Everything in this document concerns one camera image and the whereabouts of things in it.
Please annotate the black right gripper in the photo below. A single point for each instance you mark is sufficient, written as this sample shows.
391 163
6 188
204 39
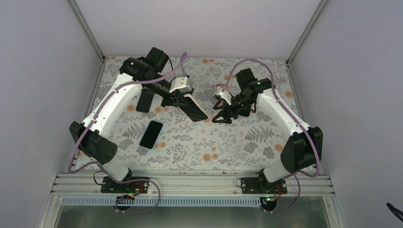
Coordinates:
224 112

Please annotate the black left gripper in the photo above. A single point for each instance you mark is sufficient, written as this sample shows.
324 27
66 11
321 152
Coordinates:
171 100

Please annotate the phone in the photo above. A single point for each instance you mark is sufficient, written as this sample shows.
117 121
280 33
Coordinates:
193 110
151 135

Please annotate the bare black smartphone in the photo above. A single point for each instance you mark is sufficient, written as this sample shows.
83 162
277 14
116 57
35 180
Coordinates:
145 100

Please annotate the dark phone case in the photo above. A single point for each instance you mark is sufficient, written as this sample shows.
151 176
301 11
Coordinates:
245 111

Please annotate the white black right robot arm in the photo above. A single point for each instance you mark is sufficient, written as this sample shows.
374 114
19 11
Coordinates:
303 147

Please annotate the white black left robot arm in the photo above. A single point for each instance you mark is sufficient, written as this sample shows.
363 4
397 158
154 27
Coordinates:
135 74

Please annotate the phone in blue case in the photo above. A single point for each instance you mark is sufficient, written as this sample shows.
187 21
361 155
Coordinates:
151 135

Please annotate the floral patterned table mat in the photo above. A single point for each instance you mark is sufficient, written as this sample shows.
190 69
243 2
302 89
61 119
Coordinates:
247 144

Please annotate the black object at edge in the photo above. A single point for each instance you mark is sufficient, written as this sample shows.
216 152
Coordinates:
398 213

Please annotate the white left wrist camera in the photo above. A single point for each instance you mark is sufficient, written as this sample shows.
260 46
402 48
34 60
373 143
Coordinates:
183 84

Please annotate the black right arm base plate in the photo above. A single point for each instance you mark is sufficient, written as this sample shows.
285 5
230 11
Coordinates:
260 185

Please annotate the perforated grey cable duct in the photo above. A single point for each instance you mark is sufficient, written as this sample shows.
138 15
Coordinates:
164 201

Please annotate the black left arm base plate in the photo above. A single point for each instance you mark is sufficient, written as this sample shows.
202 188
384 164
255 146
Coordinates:
140 185

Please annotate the left aluminium corner post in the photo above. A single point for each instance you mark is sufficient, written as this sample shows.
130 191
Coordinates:
84 25

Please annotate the aluminium corner post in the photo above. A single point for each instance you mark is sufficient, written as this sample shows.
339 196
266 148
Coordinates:
84 25
306 31

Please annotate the aluminium rail frame base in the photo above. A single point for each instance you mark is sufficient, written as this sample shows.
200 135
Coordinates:
209 184

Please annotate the right aluminium corner post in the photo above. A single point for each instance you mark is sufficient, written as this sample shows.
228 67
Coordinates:
306 31

